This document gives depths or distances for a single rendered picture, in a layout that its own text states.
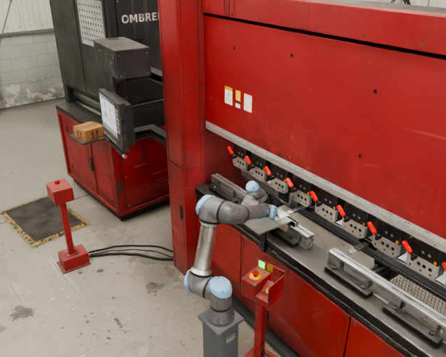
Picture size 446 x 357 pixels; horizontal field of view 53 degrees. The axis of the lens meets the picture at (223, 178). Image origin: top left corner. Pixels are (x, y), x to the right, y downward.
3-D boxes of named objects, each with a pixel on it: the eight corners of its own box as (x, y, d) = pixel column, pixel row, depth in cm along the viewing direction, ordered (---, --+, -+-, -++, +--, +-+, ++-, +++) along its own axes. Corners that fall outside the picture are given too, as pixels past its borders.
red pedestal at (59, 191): (56, 263, 408) (39, 181, 371) (83, 253, 421) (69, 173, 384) (63, 274, 394) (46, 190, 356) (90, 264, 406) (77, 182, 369)
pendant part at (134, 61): (105, 146, 368) (90, 39, 330) (133, 140, 379) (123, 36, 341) (127, 168, 329) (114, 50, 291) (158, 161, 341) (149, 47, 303)
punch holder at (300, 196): (290, 198, 275) (292, 173, 267) (301, 194, 279) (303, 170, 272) (308, 208, 264) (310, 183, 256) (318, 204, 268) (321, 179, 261)
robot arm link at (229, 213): (240, 207, 217) (280, 202, 259) (221, 201, 222) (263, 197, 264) (235, 230, 218) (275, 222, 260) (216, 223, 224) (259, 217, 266)
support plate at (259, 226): (240, 222, 285) (241, 221, 284) (272, 210, 298) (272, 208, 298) (258, 235, 271) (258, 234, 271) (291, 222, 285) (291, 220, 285)
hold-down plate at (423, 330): (381, 310, 231) (382, 306, 229) (388, 306, 233) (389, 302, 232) (435, 348, 209) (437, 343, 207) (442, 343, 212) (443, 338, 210)
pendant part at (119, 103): (103, 133, 355) (97, 88, 338) (117, 130, 360) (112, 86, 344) (122, 153, 320) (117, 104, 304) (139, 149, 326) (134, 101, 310)
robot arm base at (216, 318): (218, 331, 231) (218, 316, 227) (200, 315, 241) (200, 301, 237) (240, 318, 240) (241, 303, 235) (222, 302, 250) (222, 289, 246)
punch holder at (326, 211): (314, 212, 260) (317, 186, 253) (324, 207, 264) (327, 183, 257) (333, 223, 249) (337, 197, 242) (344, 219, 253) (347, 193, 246)
